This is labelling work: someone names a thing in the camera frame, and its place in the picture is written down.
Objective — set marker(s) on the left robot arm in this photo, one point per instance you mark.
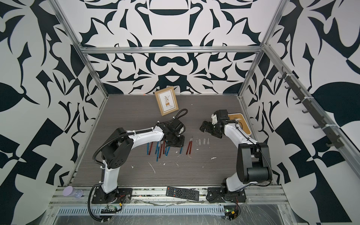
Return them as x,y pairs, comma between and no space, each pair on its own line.
114,152

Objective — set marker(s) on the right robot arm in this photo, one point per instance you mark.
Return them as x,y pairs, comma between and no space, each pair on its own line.
253,164

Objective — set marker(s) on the wooden picture frame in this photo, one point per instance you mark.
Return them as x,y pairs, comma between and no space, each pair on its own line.
166,100

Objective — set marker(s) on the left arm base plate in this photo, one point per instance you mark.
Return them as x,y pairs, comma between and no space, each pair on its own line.
121,195

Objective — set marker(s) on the white box with wooden lid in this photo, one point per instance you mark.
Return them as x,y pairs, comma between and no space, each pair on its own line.
241,121

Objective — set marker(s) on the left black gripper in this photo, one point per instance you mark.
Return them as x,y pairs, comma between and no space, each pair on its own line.
181,144

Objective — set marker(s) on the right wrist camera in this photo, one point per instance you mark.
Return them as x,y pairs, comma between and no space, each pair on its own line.
214,119

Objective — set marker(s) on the white cable duct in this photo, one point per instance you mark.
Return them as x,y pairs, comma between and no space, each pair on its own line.
132,210

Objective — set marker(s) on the red knife capped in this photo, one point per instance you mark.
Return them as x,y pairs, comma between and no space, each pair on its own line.
160,150

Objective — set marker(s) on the black wall hook rail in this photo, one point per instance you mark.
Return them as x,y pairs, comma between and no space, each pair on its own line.
323,121

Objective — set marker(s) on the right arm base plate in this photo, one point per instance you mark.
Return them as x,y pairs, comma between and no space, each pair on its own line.
217,195

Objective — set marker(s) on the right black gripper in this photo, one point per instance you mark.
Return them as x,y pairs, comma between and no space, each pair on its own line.
208,129

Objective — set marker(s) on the red carving knife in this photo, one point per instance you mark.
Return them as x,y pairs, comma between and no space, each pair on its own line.
188,147
191,147

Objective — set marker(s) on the black remote control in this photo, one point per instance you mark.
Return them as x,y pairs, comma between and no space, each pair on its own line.
182,193

